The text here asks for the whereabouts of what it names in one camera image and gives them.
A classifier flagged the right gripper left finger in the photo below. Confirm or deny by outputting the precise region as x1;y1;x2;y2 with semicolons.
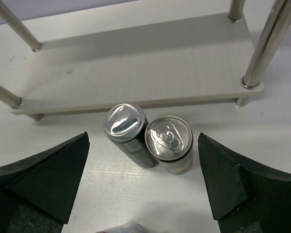
0;133;90;233

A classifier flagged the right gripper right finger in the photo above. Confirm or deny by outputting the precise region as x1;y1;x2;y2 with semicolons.
198;133;291;233

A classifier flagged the dark can yellow label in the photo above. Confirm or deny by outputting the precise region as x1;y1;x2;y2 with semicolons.
145;116;194;175

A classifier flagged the dark can top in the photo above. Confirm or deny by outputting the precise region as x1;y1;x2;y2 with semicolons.
103;103;158;168

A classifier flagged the white two-tier shelf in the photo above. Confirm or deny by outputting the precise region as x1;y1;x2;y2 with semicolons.
0;0;291;118

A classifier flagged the silver blue energy can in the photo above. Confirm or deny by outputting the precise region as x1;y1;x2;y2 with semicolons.
97;223;147;233

